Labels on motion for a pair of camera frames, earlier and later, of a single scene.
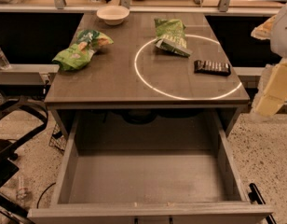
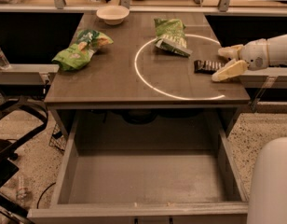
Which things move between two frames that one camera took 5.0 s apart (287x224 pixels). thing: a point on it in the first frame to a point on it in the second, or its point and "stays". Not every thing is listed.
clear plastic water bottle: x=1 y=62 stays
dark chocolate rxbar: x=211 y=67 stays
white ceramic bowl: x=113 y=15 stays
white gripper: x=282 y=35 to x=256 y=54
